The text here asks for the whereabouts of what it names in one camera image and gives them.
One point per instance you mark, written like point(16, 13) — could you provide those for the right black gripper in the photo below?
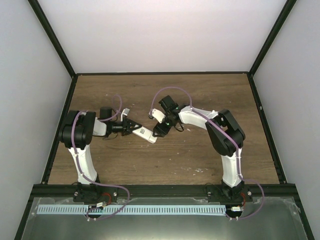
point(162, 131)

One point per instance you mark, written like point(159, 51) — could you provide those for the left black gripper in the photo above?
point(126, 124)

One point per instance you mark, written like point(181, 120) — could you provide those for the white remote control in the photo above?
point(145, 134)

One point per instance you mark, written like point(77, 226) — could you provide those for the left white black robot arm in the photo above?
point(77, 132)

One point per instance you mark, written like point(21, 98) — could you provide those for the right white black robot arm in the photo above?
point(225, 134)

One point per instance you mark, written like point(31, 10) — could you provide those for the grey metal front plate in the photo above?
point(274, 218)

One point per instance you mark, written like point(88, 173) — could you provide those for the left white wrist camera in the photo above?
point(124, 115)

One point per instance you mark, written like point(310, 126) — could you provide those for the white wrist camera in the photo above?
point(157, 114)
point(124, 115)

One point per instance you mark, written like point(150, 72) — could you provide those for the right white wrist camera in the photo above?
point(157, 114)

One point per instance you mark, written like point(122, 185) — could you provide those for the light blue slotted cable duct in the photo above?
point(66, 209)

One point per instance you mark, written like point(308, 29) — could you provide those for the black front mounting rail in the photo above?
point(213, 193)

